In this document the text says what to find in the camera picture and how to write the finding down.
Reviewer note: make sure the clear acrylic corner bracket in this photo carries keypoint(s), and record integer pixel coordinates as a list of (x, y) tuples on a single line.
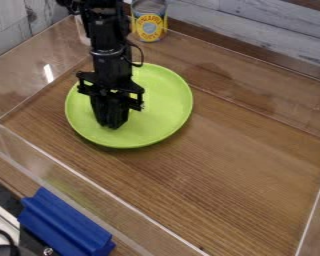
[(81, 32)]

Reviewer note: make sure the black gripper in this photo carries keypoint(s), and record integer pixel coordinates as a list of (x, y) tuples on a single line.
[(92, 86)]

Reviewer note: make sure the yellow pineapple can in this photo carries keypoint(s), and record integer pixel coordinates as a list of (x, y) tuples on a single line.
[(150, 19)]

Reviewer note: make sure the blue plastic clamp block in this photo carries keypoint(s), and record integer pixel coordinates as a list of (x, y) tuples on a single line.
[(67, 230)]

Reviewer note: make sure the green round plate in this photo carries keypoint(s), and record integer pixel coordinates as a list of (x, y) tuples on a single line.
[(168, 104)]

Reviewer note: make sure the clear acrylic enclosure wall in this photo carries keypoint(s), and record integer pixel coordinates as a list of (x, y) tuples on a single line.
[(28, 168)]

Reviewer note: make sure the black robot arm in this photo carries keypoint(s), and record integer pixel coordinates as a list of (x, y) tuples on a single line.
[(107, 27)]

